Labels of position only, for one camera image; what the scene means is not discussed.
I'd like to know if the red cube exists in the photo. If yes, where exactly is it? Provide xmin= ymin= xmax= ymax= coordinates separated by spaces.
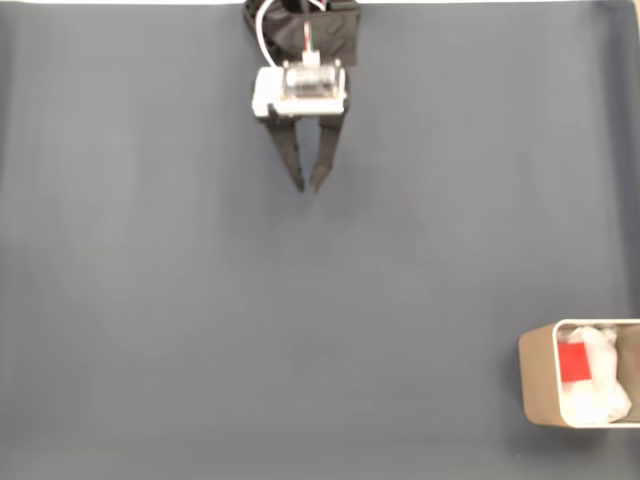
xmin=557 ymin=341 xmax=593 ymax=385

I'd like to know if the beige metal box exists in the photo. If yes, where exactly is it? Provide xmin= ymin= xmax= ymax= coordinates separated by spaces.
xmin=517 ymin=318 xmax=640 ymax=430

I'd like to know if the dark grey table mat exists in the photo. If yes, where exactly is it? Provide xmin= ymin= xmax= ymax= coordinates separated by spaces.
xmin=0 ymin=3 xmax=640 ymax=480

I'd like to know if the white crumpled paper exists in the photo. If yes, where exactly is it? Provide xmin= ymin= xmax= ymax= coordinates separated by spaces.
xmin=556 ymin=324 xmax=633 ymax=427

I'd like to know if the black camera cable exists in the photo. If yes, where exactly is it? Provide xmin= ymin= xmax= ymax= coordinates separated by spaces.
xmin=301 ymin=0 xmax=317 ymax=54

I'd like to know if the camera board on white mount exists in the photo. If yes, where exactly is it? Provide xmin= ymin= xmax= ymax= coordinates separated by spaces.
xmin=250 ymin=58 xmax=348 ymax=120

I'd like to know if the white red servo wire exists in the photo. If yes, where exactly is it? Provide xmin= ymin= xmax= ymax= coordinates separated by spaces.
xmin=254 ymin=0 xmax=281 ymax=70

